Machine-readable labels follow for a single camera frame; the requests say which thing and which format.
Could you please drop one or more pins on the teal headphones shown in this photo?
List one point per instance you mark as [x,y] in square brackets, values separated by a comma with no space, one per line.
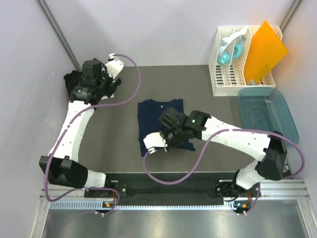
[231,47]

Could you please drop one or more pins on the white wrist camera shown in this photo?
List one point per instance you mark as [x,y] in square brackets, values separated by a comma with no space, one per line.
[154,141]
[114,66]

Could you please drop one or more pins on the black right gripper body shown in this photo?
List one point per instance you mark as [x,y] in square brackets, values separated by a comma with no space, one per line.
[173,137]

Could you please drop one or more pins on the right aluminium corner post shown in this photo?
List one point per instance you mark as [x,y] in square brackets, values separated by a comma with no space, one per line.
[291,12]

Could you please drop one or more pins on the orange plastic folder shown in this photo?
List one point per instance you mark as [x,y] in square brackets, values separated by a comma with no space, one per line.
[265,52]

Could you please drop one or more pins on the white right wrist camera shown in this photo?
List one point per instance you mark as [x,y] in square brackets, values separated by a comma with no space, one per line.
[154,141]

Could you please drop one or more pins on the folded red t shirt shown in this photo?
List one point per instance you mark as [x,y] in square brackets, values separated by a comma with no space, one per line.
[107,97]

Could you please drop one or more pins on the aluminium corner post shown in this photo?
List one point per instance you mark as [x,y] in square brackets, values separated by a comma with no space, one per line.
[42,4]
[291,12]

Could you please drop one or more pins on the aluminium frame rail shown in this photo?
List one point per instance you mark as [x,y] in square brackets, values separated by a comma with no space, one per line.
[281,209]

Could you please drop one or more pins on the white slotted file organizer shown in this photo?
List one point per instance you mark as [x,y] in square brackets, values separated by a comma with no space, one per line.
[228,80]

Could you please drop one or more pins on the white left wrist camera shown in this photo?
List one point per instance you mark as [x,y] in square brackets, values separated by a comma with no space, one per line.
[114,66]

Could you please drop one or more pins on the left aluminium corner post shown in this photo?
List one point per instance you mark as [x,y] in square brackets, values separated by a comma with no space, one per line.
[42,4]

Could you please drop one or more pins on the navy blue t shirt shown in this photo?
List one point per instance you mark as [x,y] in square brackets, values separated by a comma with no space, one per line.
[148,115]

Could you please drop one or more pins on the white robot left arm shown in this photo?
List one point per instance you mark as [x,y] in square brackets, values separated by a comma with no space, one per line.
[64,169]

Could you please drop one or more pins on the folded black t shirt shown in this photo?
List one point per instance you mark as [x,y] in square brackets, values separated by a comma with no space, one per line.
[72,80]

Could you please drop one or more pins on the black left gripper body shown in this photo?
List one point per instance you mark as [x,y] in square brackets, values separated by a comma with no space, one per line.
[105,82]

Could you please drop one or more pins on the translucent teal plastic bin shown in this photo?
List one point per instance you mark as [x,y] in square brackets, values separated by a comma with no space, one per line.
[265,108]

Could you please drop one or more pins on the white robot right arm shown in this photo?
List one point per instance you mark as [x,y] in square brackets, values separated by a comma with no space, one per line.
[269,151]

